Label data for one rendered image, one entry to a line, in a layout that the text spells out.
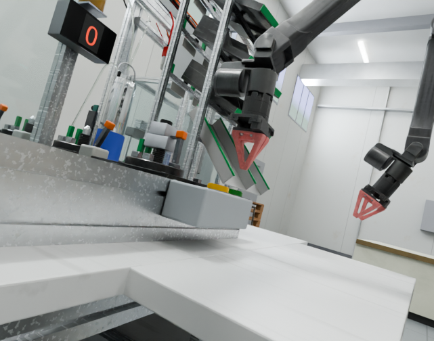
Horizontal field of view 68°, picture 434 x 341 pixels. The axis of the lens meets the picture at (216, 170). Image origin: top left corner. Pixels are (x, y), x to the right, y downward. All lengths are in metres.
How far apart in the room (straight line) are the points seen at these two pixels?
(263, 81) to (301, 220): 11.37
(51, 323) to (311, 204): 11.67
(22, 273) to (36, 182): 0.10
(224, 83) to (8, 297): 0.54
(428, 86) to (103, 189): 0.96
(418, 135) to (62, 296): 0.97
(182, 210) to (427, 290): 4.80
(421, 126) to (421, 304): 4.24
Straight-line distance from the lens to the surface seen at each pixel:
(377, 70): 10.44
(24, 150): 0.34
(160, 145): 0.74
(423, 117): 1.10
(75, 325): 0.36
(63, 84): 0.75
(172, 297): 0.32
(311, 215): 11.88
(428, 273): 5.15
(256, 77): 0.67
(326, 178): 11.90
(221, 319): 0.29
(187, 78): 1.11
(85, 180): 0.40
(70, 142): 0.89
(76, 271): 0.31
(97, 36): 0.75
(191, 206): 0.48
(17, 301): 0.28
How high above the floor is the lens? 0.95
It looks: 4 degrees up
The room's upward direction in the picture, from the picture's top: 14 degrees clockwise
